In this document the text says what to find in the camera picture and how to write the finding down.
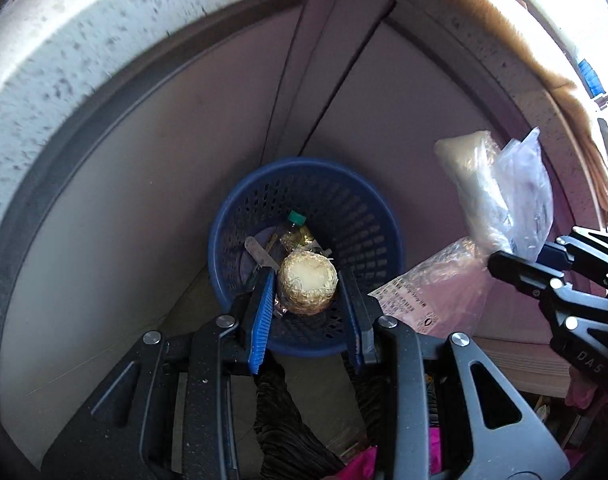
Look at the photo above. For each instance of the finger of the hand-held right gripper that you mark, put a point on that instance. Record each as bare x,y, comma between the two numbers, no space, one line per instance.
593,257
523,272

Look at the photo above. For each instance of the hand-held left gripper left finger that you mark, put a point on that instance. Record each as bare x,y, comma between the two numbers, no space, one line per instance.
261,320

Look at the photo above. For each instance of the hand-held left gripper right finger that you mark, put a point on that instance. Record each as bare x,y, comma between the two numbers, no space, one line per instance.
356,310

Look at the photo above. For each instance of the round yellowish foil-wrapped lump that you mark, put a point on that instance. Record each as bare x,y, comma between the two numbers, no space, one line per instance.
308,280

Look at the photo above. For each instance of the blue plastic basket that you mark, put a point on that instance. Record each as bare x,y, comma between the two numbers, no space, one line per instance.
354,220

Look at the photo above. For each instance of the clear bottle teal cap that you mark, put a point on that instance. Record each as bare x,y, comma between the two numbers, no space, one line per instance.
296,230

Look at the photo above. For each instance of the white plastic bag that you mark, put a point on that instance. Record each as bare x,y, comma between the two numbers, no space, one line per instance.
466,170

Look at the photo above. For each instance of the light wooden board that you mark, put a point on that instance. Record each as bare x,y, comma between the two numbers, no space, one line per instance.
513,365

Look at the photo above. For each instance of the large printed plastic bag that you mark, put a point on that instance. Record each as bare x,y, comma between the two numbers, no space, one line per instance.
433,290

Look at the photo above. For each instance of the pink garment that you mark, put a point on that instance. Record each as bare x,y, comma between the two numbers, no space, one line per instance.
356,467

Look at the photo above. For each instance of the beige towel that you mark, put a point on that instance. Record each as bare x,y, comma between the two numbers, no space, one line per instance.
533,55

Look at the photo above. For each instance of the white window frame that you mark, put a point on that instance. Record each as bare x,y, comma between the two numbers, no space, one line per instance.
573,0

